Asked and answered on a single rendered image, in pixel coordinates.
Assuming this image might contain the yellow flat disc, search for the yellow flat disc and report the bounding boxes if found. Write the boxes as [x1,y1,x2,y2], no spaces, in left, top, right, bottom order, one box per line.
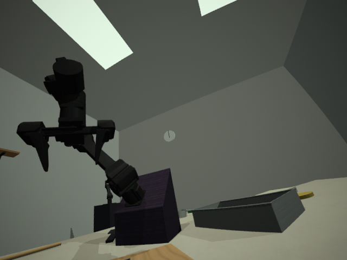
[298,191,314,199]

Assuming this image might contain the light brown wooden board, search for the light brown wooden board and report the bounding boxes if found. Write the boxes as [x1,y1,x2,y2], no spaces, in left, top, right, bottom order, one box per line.
[111,243,193,260]

